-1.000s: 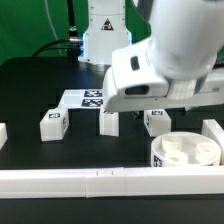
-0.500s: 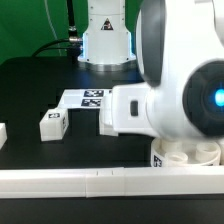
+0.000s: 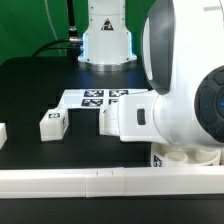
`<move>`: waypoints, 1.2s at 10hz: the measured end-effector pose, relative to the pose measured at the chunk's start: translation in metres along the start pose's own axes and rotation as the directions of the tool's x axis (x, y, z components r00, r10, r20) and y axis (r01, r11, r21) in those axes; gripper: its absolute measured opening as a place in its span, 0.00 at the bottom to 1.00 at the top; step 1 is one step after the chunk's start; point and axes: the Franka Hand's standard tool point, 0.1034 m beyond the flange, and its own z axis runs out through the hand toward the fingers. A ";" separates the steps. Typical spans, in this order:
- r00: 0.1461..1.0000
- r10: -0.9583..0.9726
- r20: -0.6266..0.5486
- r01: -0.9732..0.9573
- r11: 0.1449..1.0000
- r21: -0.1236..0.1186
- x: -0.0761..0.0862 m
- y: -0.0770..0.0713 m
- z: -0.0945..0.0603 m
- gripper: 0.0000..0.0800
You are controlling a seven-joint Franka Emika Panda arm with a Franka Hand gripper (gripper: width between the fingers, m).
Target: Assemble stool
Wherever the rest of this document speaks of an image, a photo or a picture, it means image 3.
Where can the white marker sheet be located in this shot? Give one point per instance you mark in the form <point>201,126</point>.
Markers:
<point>92,98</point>

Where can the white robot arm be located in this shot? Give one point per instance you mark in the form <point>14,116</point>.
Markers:
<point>182,52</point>

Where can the white U-shaped fence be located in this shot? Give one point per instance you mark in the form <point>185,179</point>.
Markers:
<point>111,182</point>

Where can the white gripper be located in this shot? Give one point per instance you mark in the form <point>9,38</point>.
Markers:
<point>131,118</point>

